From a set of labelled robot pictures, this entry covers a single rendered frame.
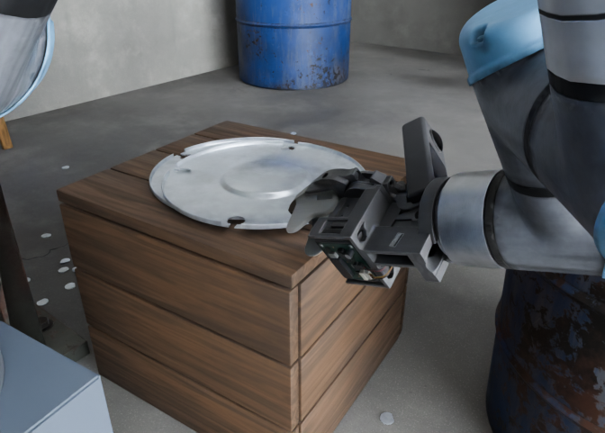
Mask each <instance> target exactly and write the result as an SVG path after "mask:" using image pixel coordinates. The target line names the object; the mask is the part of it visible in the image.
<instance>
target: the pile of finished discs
mask: <svg viewBox="0 0 605 433"><path fill-rule="evenodd" d="M255 140H282V141H283V144H288V147H284V148H282V150H291V149H289V148H291V147H292V145H298V144H295V143H294V140H287V139H279V138H265V137H248V138H234V139H226V140H215V141H209V142H205V143H202V144H198V145H194V146H192V147H189V148H186V149H184V151H185V152H183V153H181V155H182V156H186V155H187V156H190V155H193V154H194V153H196V152H199V151H202V150H205V149H210V148H214V147H218V146H221V145H226V144H231V143H237V142H245V141H255ZM180 160H181V157H180V156H178V155H176V156H174V154H171V155H170V156H168V157H166V158H164V159H163V160H161V161H160V162H159V163H158V164H157V165H156V166H155V167H154V168H153V169H152V171H151V173H150V176H149V186H150V189H151V191H152V193H153V194H154V195H155V196H156V197H157V198H158V199H159V200H160V201H161V202H162V203H164V204H165V205H167V206H169V207H171V206H170V205H169V204H168V203H167V201H166V199H165V198H164V196H163V194H162V190H161V182H162V179H163V176H164V175H165V173H166V172H167V171H168V170H169V172H170V171H176V172H177V173H178V174H187V173H190V172H191V170H188V169H181V170H179V171H177V170H174V168H175V167H176V163H177V162H178V161H180ZM171 208H172V207H171Z"/></svg>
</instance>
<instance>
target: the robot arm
mask: <svg viewBox="0 0 605 433"><path fill-rule="evenodd" d="M57 1H58V0H0V118H1V117H3V116H5V115H7V114H8V113H9V112H11V111H12V110H14V109H15V108H16V107H17V106H19V105H20V104H21V103H22V102H23V101H24V100H25V99H26V98H27V97H28V96H29V95H30V94H31V93H32V91H33V90H34V89H35V88H36V87H37V86H38V84H39V83H40V82H41V80H42V79H43V78H44V76H45V74H46V72H47V70H48V68H49V66H50V62H51V59H52V55H53V50H54V41H55V32H54V22H53V21H52V20H51V19H50V15H51V13H52V11H53V9H54V6H55V4H56V3H57ZM459 46H460V50H461V52H462V55H463V58H464V62H465V66H466V69H467V73H468V78H467V83H468V85H469V86H473V89H474V92H475V95H476V98H477V100H478V103H479V105H480V108H481V110H482V113H483V117H484V119H485V122H486V124H487V127H488V130H489V132H490V134H491V137H492V141H493V144H494V147H495V149H496V151H497V154H498V157H499V159H500V162H501V166H502V168H503V169H501V170H488V171H476V172H464V173H457V174H455V175H454V176H447V168H446V162H445V157H444V152H443V141H442V139H441V137H440V136H439V134H438V133H437V132H436V131H434V130H433V129H431V128H430V126H429V124H428V122H427V121H426V119H425V118H424V117H423V116H421V117H418V118H416V119H414V120H412V121H410V122H407V123H405V124H404V125H403V126H402V137H403V147H404V158H405V169H406V180H407V184H405V182H404V181H399V182H397V183H396V181H395V179H394V178H393V176H388V175H387V174H385V173H382V172H379V171H378V170H375V171H369V170H363V171H360V170H359V169H358V168H357V167H354V168H350V169H346V168H334V169H331V170H328V171H326V172H324V173H323V174H321V175H320V176H318V177H317V178H316V179H314V180H313V181H312V182H311V183H310V184H309V185H308V186H306V187H305V188H304V189H303V190H302V191H301V192H300V193H298V194H297V195H296V196H295V198H294V199H293V201H292V202H291V204H290V206H289V209H288V211H289V213H291V214H292V216H291V218H290V220H289V222H288V223H287V226H286V231H287V232H288V233H295V232H296V231H298V230H300V229H301V228H302V227H303V226H304V225H305V224H307V223H310V224H312V228H311V231H310V233H309V235H308V237H309V238H308V240H307V243H306V246H305V250H304V251H305V254H306V255H307V256H310V257H314V256H317V255H319V254H320V253H321V252H322V251H323V252H324V253H325V255H326V256H327V257H328V258H329V259H330V261H331V263H332V264H333V265H334V266H335V267H336V268H337V269H338V271H339V272H340V273H341V274H342V275H343V276H344V277H345V278H347V281H346V283H347V284H358V285H366V286H374V287H382V288H391V286H392V285H393V282H394V280H395V278H396V276H397V275H398V273H399V271H400V269H401V267H408V268H417V269H418V271H419V272H420V274H421V275H422V277H423V278H424V280H425V281H428V282H438V283H440V281H441V279H442V277H443V275H444V273H445V271H446V269H447V266H448V263H454V264H456V265H459V266H476V267H489V268H505V269H514V270H527V271H540V272H552V273H564V274H576V275H599V276H602V278H605V0H497V1H495V2H493V3H491V4H489V5H487V6H485V7H484V8H483V9H482V10H480V11H479V12H478V13H476V14H475V15H474V16H472V17H471V18H470V19H469V20H468V21H467V22H466V24H465V25H464V27H463V28H462V30H461V32H460V35H459ZM363 280H365V281H363ZM371 281H373V282H371Z"/></svg>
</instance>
